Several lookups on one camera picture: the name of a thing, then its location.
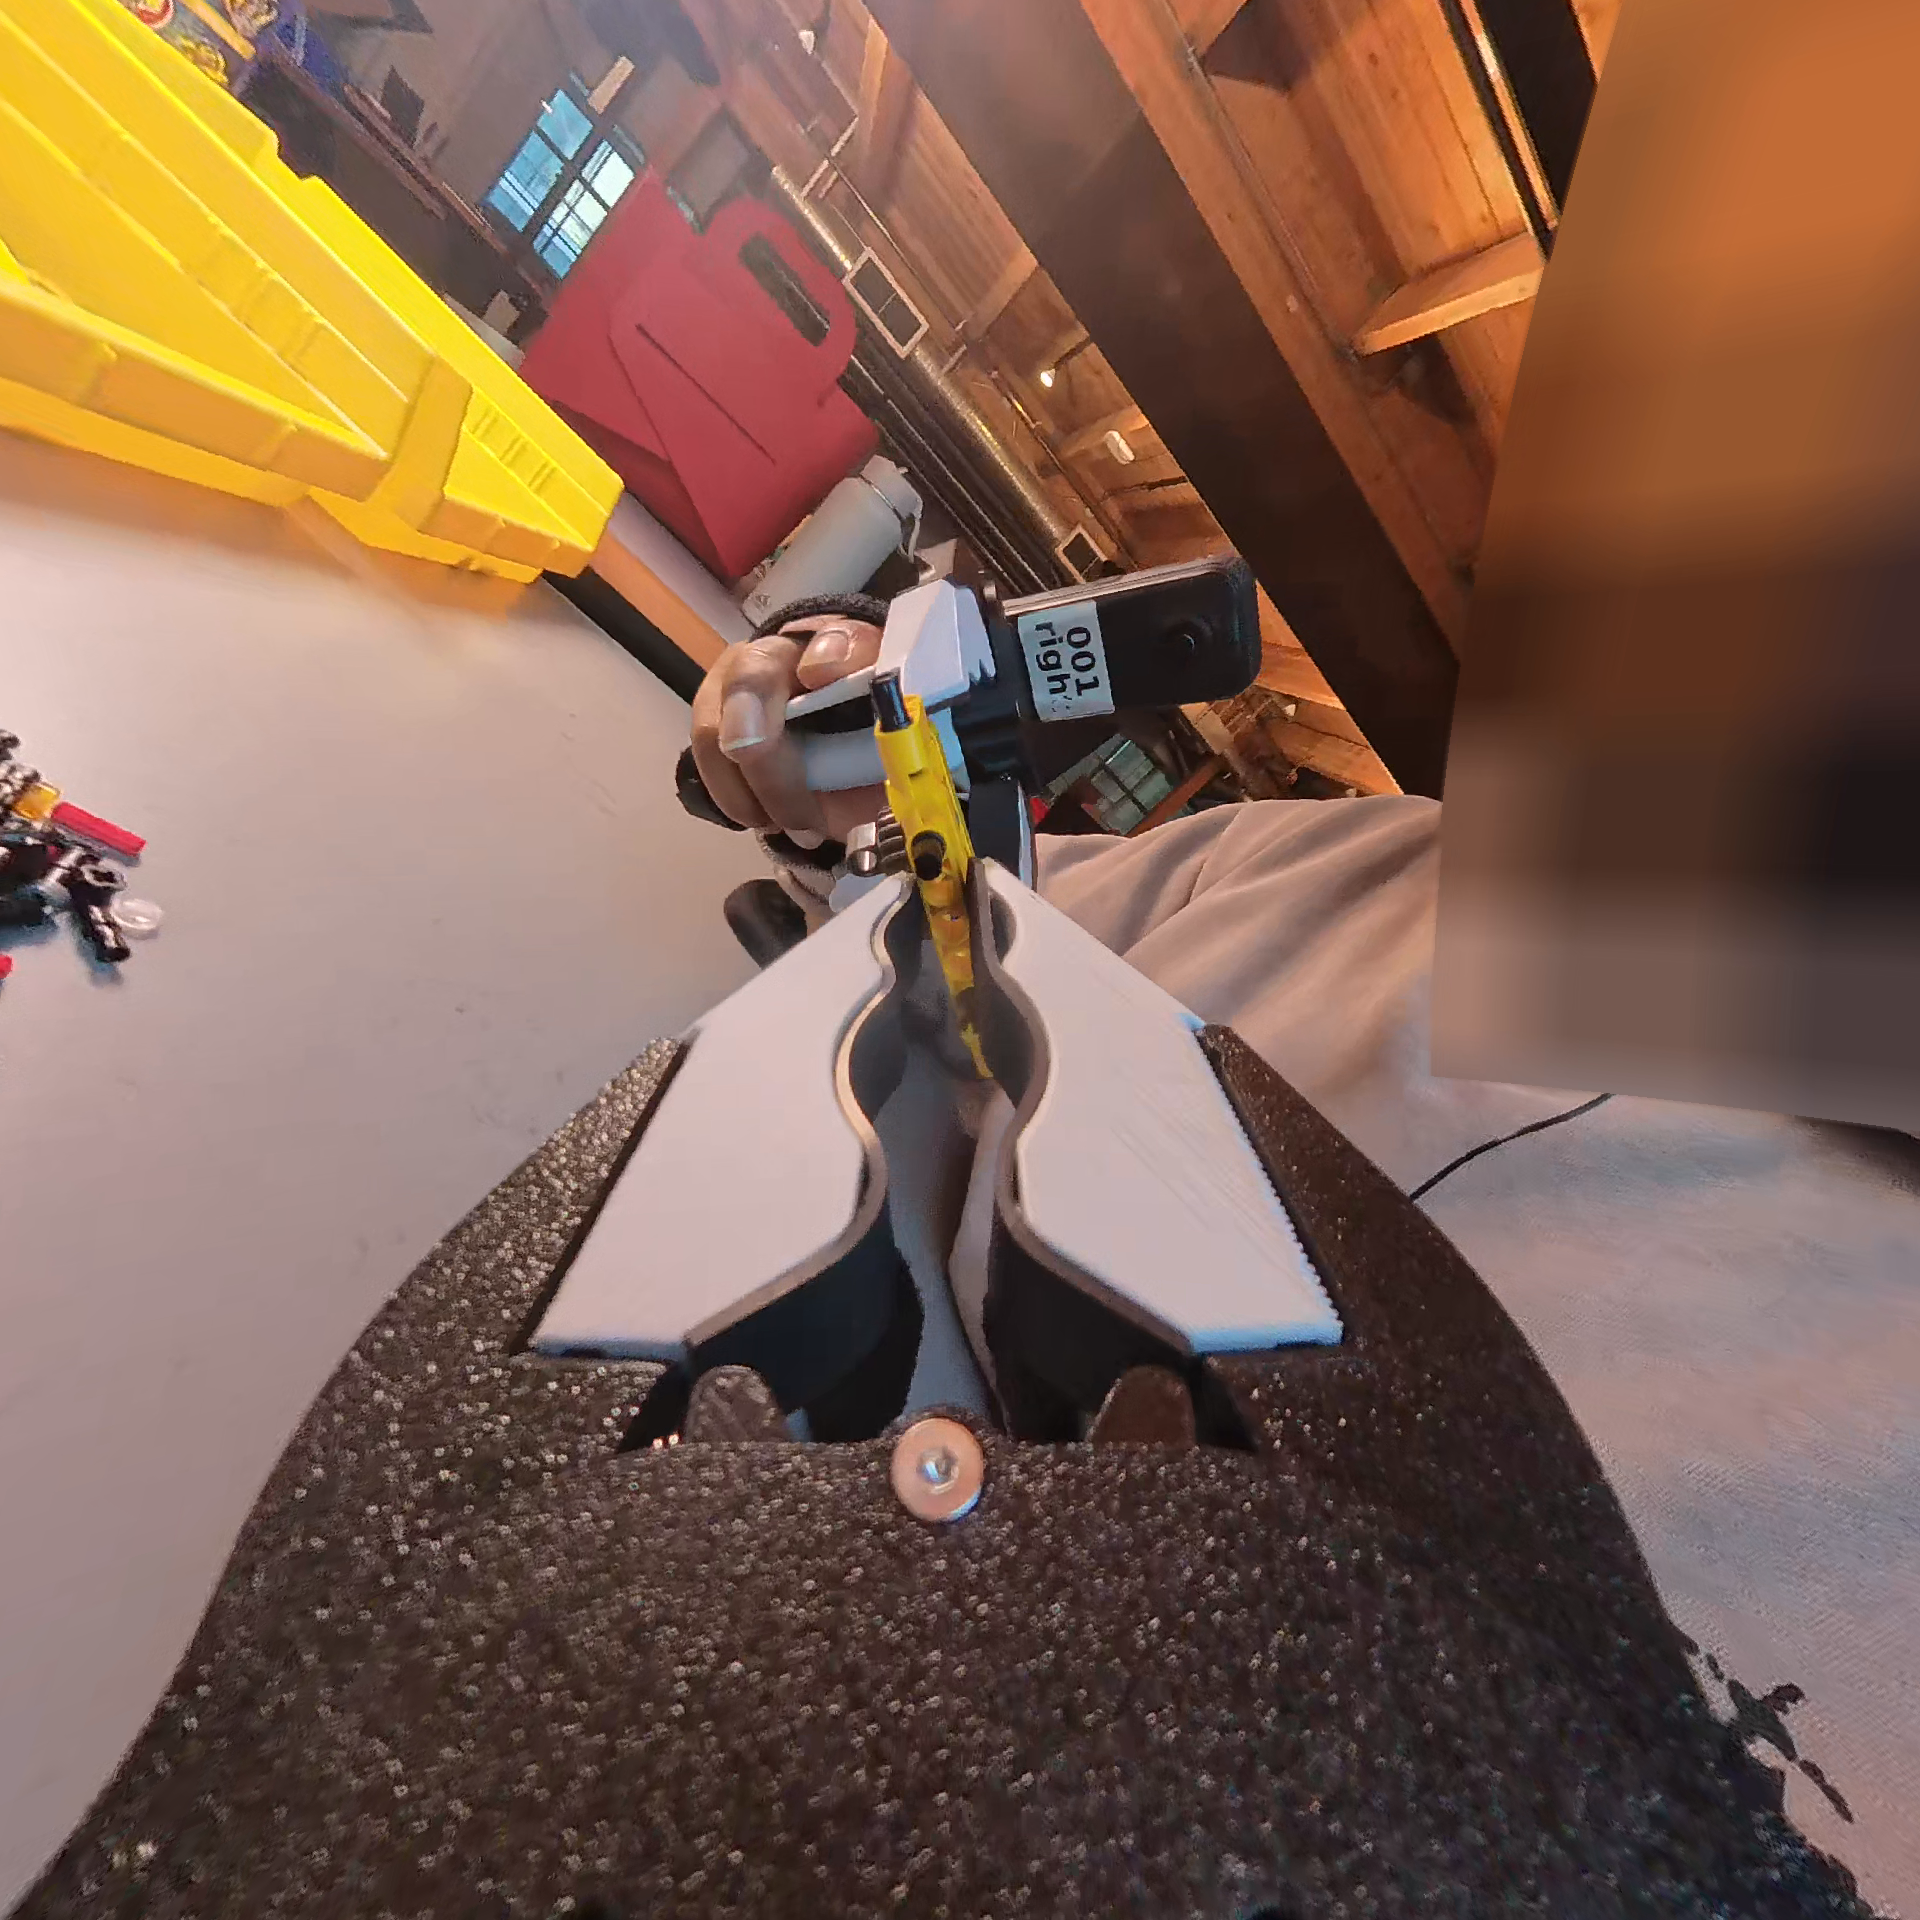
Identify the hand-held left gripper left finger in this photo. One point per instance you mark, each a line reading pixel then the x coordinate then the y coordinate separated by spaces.
pixel 720 1184

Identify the clear round stud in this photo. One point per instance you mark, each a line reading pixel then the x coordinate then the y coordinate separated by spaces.
pixel 137 914

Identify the person's beige hoodie torso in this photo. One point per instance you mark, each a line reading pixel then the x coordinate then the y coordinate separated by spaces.
pixel 1725 1351

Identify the red carrier bag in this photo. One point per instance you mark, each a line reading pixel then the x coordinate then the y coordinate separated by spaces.
pixel 674 391

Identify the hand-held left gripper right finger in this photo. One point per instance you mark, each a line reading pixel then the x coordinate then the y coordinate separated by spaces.
pixel 1155 1184

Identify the metal ventilation duct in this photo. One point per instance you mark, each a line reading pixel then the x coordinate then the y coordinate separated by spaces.
pixel 961 405

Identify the yellow storage bin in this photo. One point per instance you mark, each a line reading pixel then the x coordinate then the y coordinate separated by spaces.
pixel 525 480
pixel 150 301

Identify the black pad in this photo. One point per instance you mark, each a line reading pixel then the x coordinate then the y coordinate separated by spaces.
pixel 758 922

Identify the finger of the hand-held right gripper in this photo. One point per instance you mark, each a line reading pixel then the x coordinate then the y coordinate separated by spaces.
pixel 1005 833
pixel 939 653

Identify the yellow gear block assembly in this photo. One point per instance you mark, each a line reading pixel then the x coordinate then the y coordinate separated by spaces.
pixel 915 781

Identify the paned window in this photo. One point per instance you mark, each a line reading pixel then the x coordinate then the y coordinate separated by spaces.
pixel 562 172

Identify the white water bottle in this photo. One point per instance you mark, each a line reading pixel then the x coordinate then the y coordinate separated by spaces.
pixel 840 540

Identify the pile of small building pieces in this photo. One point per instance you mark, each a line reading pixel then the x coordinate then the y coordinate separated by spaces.
pixel 74 871

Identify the person's right hand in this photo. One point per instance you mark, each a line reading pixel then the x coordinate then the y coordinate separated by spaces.
pixel 742 721

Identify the person's right forearm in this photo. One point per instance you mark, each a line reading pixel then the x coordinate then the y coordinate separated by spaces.
pixel 1274 900

